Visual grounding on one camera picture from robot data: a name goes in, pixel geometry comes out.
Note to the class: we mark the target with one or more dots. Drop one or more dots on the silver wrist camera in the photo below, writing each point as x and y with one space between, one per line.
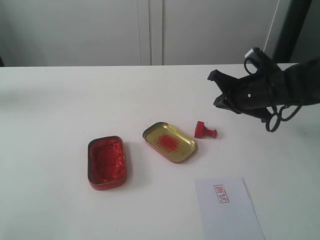
254 53

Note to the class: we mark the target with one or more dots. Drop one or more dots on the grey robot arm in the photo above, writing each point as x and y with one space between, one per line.
303 81

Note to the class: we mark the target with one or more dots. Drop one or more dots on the red ink paste tin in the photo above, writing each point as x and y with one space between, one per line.
107 165

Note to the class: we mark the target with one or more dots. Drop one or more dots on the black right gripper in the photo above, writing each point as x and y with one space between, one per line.
253 94

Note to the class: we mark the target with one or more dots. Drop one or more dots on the red plastic stamp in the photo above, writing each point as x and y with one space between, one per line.
202 131

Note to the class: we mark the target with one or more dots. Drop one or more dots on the white paper sheet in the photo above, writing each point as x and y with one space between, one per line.
226 209

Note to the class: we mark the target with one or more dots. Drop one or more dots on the gold tin lid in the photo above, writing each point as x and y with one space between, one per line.
170 142

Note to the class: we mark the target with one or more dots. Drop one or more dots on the white cabinet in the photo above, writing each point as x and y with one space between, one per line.
137 32

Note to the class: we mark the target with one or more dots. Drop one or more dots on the dark vertical post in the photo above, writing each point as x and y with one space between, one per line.
290 30

